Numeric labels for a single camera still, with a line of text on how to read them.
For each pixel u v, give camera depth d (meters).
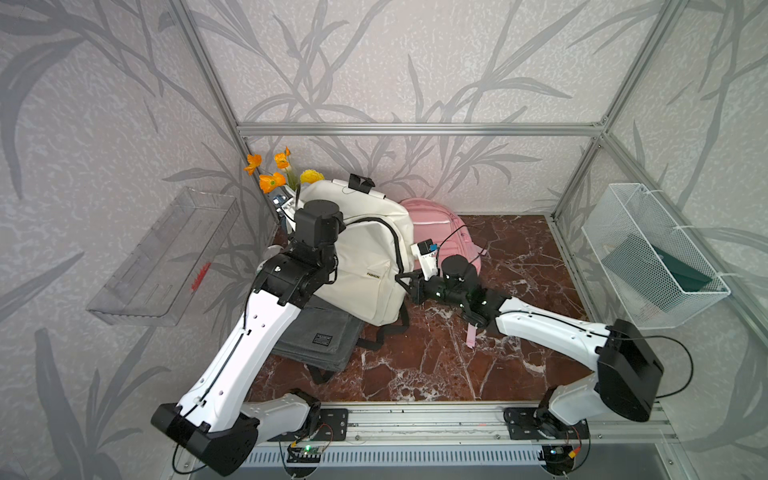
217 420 0.36
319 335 0.85
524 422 0.74
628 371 0.42
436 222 1.12
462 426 0.75
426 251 0.67
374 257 0.74
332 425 0.73
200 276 0.65
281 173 0.74
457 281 0.58
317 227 0.44
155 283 0.64
